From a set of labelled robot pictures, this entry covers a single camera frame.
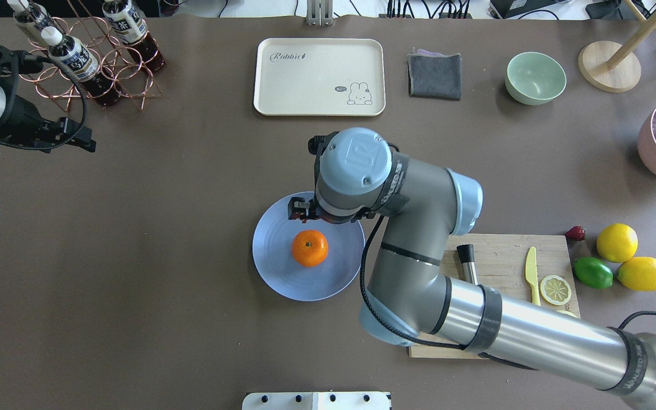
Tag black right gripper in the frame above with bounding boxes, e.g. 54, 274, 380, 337
288, 134, 374, 224

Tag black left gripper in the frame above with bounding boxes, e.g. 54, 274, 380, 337
0, 45, 96, 153

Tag orange fruit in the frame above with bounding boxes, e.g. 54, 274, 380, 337
290, 230, 330, 268

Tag blue plate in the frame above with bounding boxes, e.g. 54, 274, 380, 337
252, 194, 365, 301

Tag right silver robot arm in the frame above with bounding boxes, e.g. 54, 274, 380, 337
288, 127, 656, 409

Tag dark tea bottle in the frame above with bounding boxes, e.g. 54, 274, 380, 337
42, 27, 121, 106
101, 1, 166, 73
7, 0, 65, 47

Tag cream rabbit tray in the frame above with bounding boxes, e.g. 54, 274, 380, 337
253, 38, 386, 117

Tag grey folded cloth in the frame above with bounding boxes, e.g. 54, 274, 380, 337
408, 49, 462, 101

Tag wooden cutting board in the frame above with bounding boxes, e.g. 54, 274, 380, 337
408, 233, 581, 359

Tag yellow plastic knife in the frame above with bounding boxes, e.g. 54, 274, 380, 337
525, 247, 540, 306

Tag green bowl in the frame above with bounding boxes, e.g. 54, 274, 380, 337
505, 52, 567, 106

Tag lemon half slice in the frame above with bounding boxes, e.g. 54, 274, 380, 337
539, 275, 572, 306
556, 310, 578, 318

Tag red strawberry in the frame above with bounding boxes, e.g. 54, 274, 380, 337
564, 225, 586, 241

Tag green lime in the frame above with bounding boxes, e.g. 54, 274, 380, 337
572, 257, 614, 290

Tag yellow lemon near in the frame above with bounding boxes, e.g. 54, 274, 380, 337
596, 223, 638, 263

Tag yellow lemon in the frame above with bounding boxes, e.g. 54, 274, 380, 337
596, 223, 638, 263
617, 257, 656, 292

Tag wooden cup tree stand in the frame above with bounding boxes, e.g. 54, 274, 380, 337
577, 1, 656, 93

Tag yellow lemon far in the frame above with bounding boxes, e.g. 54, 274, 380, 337
617, 257, 656, 292

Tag copper wire bottle rack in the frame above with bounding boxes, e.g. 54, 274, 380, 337
8, 1, 166, 106

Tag metal handled knife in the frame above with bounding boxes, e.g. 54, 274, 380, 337
456, 244, 479, 285

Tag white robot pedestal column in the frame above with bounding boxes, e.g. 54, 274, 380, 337
241, 390, 392, 409

